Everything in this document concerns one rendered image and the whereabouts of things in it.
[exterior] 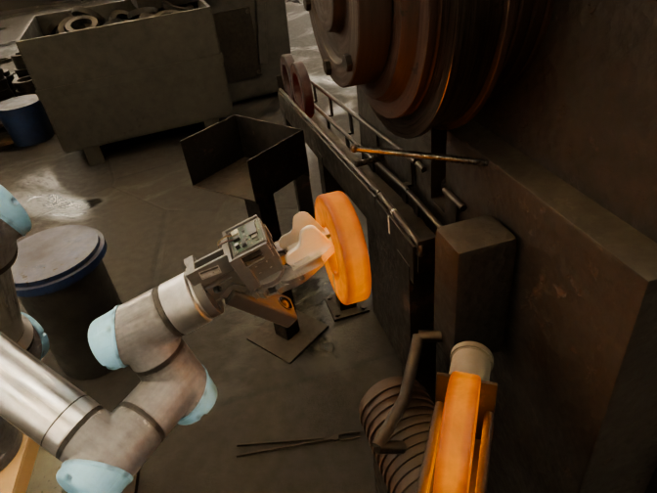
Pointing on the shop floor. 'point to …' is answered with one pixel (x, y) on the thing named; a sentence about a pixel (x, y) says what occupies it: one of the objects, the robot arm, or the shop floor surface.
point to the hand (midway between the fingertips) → (339, 236)
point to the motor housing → (400, 476)
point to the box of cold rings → (125, 71)
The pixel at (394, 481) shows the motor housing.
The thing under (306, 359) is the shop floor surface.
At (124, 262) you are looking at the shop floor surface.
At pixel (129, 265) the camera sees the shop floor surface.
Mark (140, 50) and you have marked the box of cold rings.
